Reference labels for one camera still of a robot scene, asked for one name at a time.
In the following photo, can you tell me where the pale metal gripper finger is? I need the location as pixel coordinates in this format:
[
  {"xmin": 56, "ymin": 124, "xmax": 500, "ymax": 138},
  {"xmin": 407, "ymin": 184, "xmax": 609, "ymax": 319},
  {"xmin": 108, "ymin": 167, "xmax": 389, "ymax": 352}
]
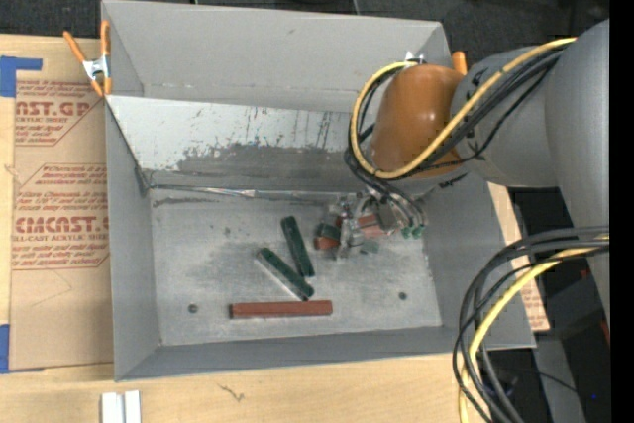
[
  {"xmin": 330, "ymin": 199, "xmax": 361, "ymax": 230},
  {"xmin": 335, "ymin": 226, "xmax": 367, "ymax": 261}
]

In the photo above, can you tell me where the red-brown flat block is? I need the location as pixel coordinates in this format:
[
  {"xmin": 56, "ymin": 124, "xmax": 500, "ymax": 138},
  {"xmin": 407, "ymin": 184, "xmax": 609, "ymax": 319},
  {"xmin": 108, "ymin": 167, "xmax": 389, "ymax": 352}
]
[
  {"xmin": 313, "ymin": 212, "xmax": 383, "ymax": 252},
  {"xmin": 228, "ymin": 299, "xmax": 334, "ymax": 321}
]

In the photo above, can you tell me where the dark green flat block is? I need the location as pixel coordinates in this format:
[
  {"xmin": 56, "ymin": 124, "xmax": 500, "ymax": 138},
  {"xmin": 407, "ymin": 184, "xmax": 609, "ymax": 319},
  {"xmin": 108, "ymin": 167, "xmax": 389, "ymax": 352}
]
[
  {"xmin": 315, "ymin": 221, "xmax": 382, "ymax": 257},
  {"xmin": 279, "ymin": 215, "xmax": 317, "ymax": 279},
  {"xmin": 254, "ymin": 247, "xmax": 316, "ymax": 302}
]

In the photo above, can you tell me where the grey metal bin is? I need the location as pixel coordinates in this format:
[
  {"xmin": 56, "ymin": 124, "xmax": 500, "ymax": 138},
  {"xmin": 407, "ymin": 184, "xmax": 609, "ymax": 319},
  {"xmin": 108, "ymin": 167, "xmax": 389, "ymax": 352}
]
[{"xmin": 100, "ymin": 0, "xmax": 539, "ymax": 382}]

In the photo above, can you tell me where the brown cardboard board red print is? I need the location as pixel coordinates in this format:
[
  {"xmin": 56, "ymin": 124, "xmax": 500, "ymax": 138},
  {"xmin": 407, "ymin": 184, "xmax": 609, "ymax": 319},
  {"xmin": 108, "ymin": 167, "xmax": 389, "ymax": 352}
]
[{"xmin": 0, "ymin": 33, "xmax": 552, "ymax": 373}]

